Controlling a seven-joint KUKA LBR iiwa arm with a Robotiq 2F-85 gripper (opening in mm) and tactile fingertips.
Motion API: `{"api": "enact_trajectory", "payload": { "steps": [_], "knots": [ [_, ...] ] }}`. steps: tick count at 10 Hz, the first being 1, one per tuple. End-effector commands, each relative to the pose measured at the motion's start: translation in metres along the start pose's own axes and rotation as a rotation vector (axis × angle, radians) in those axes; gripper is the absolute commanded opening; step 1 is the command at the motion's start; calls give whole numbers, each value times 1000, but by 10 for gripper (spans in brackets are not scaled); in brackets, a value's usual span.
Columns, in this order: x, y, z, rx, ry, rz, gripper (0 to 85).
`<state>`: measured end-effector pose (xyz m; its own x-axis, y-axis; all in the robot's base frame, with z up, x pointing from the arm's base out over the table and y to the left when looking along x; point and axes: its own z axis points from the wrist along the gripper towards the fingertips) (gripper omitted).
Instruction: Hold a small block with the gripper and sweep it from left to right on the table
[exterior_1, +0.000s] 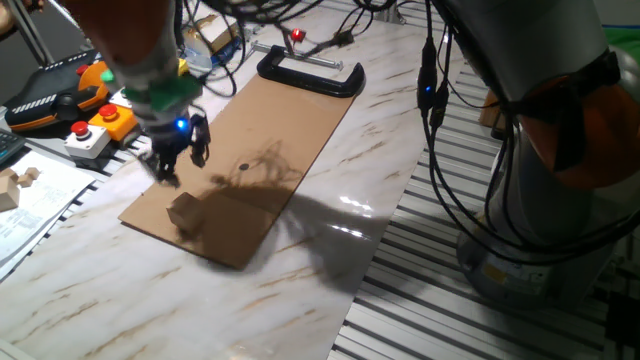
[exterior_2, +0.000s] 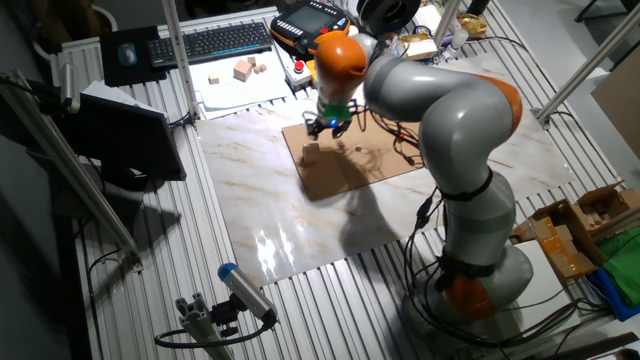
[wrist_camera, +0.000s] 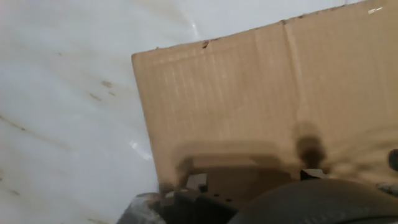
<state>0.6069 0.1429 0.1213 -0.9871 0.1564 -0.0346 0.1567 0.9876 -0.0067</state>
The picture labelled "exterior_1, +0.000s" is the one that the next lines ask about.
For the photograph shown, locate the black orange teach pendant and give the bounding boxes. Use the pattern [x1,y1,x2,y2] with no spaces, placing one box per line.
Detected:
[3,47,112,134]

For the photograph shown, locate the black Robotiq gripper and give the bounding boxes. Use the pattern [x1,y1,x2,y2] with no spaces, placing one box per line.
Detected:
[142,113,212,190]

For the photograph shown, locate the long metal bolt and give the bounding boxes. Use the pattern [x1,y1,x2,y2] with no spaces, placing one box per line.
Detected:
[249,40,345,71]

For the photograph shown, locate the small device red light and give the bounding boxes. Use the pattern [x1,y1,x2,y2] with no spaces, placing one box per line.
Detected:
[283,25,357,57]

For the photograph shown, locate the orange box red button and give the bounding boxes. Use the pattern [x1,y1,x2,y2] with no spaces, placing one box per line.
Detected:
[88,103,140,143]

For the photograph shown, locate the orange brown cardboard boxes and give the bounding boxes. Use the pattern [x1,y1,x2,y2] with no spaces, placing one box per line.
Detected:
[478,92,501,127]

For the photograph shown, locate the cardboard box white label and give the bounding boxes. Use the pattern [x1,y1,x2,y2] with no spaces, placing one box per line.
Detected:
[182,12,242,57]

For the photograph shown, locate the white printed paper sheets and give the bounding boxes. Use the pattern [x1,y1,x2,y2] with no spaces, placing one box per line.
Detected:
[0,149,96,281]

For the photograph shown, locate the black computer keyboard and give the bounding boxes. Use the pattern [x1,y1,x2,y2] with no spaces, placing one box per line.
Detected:
[0,128,27,169]

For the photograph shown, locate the black curved plastic handle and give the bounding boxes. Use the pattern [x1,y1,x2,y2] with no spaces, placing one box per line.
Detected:
[256,44,367,100]

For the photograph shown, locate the grey metal frame bar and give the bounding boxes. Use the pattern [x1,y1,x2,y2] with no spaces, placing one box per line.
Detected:
[4,0,56,66]

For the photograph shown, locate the white marble pattern mat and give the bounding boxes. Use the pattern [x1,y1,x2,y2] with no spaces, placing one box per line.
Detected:
[0,0,474,360]

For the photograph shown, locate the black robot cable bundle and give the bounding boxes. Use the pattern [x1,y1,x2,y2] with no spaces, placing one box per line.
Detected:
[417,0,640,267]

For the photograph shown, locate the green cloth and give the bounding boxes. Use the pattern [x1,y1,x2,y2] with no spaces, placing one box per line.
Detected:
[602,24,640,51]

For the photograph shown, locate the brown cardboard sheet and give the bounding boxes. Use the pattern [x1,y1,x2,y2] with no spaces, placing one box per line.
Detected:
[118,72,357,271]

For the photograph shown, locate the large wooden cube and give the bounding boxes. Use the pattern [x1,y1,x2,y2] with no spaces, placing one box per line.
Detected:
[0,175,21,212]

